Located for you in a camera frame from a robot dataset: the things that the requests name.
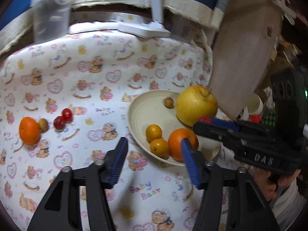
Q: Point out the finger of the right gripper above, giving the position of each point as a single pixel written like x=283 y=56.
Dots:
x=225 y=124
x=210 y=131

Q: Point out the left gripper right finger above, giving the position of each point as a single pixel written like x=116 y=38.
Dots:
x=247 y=207

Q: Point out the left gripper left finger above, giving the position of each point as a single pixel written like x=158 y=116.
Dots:
x=59 y=209

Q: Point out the large yellow apple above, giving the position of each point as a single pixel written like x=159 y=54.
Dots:
x=195 y=102

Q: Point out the small yellow orange kumquat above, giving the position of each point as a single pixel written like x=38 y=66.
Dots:
x=153 y=132

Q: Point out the large orange mandarin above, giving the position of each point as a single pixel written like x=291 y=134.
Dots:
x=29 y=131

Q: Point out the small brown longan fruit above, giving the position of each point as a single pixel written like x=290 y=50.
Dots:
x=43 y=125

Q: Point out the red cherry tomato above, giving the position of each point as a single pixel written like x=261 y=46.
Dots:
x=67 y=115
x=206 y=119

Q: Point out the white sleeve forearm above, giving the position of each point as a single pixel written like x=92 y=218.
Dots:
x=288 y=206

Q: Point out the person's right hand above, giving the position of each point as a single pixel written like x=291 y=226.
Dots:
x=268 y=188

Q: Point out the white mug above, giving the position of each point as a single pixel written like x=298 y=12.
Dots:
x=254 y=105

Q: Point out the orange mandarin in plate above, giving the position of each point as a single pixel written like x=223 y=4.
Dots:
x=176 y=138

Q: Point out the cream round plate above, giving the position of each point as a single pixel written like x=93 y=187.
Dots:
x=147 y=109

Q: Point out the wooden board panel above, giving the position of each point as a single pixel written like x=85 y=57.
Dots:
x=242 y=51

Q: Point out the baby bear print cloth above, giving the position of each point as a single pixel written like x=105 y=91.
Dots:
x=97 y=75

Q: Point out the white desk lamp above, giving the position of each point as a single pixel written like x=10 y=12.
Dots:
x=154 y=29

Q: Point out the clear lidded plastic container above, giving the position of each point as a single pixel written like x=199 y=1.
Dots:
x=50 y=19

